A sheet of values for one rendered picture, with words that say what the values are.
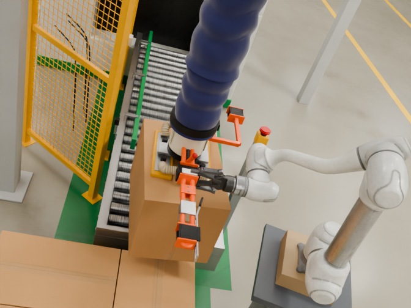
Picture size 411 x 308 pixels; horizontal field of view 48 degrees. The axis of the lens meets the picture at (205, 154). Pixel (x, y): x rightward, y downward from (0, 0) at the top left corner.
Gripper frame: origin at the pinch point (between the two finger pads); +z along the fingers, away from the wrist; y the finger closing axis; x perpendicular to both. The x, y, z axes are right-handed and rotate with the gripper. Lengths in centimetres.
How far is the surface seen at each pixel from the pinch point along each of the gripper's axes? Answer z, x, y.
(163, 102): 4, 152, 66
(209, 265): -32, 14, 75
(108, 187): 32, 45, 61
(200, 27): 10, 23, -57
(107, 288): 23, -17, 66
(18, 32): 94, 81, -3
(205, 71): 4.1, 16.2, -42.4
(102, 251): 28, 4, 66
